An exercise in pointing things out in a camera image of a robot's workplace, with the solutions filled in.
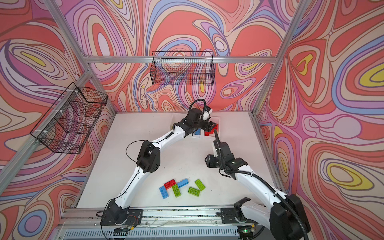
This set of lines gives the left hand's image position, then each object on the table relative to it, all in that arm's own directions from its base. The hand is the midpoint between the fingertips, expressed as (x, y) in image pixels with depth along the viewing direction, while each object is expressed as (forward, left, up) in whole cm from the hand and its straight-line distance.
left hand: (215, 120), depth 96 cm
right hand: (-26, +4, -7) cm, 27 cm away
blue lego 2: (-40, +31, -13) cm, 52 cm away
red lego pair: (-4, +1, -1) cm, 4 cm away
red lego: (-36, +28, -15) cm, 48 cm away
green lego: (-40, +24, -13) cm, 48 cm away
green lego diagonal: (-36, +11, -15) cm, 40 cm away
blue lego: (-36, +20, -12) cm, 43 cm away
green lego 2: (-40, +14, -13) cm, 45 cm away
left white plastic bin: (+16, +34, -17) cm, 42 cm away
